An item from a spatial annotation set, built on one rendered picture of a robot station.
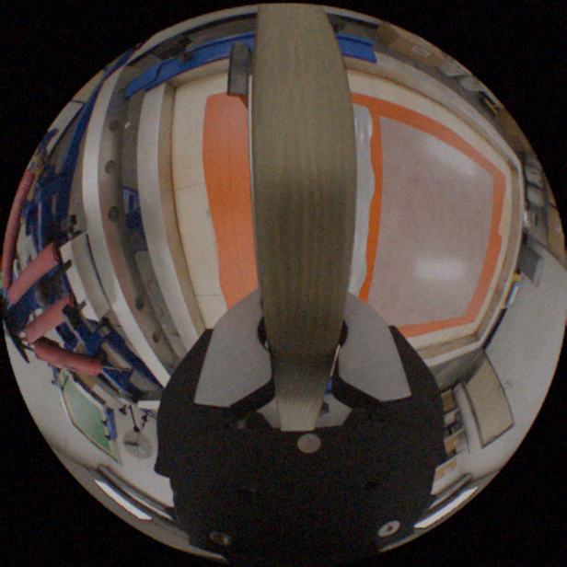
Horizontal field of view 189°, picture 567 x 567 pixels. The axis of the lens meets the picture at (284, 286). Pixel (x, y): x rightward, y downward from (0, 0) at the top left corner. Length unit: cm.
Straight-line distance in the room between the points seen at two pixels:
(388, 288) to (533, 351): 367
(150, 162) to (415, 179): 34
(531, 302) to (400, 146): 362
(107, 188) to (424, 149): 42
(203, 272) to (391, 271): 28
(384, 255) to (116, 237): 37
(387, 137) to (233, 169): 20
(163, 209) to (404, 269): 34
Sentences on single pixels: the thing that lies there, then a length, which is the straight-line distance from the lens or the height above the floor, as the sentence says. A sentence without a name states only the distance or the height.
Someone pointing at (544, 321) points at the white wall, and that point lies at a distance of 374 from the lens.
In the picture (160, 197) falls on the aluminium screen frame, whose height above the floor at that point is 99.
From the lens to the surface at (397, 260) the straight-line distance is 30.
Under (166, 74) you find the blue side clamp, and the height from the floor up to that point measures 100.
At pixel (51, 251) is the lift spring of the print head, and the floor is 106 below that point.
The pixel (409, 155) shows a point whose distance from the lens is 29.
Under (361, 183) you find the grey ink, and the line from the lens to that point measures 25.
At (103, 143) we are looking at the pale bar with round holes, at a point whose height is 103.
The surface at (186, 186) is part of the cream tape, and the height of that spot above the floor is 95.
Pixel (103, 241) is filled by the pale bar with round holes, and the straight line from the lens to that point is 28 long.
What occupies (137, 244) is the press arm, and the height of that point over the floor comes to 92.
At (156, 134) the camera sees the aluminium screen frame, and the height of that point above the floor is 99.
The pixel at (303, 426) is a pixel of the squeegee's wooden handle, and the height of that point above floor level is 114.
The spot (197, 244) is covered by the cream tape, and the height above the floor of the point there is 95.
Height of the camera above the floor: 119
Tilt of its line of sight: 59 degrees down
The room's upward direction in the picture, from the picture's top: 177 degrees counter-clockwise
